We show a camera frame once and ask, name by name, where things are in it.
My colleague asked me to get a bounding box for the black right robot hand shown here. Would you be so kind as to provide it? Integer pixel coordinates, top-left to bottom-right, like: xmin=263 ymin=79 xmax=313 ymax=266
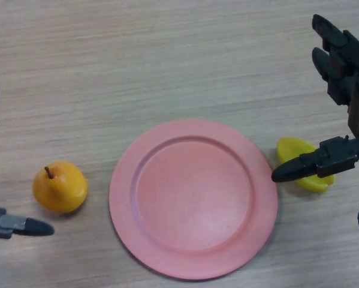
xmin=271 ymin=14 xmax=359 ymax=183

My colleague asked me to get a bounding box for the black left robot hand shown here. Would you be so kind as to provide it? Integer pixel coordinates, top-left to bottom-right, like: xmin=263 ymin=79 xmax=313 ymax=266
xmin=0 ymin=85 xmax=55 ymax=239

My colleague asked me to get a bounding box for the yellow pear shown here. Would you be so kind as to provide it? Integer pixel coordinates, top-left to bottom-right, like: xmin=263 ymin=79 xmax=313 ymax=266
xmin=32 ymin=161 xmax=89 ymax=214

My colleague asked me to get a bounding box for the pink round plate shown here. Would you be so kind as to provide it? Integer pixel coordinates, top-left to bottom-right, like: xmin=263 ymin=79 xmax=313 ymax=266
xmin=108 ymin=119 xmax=279 ymax=280

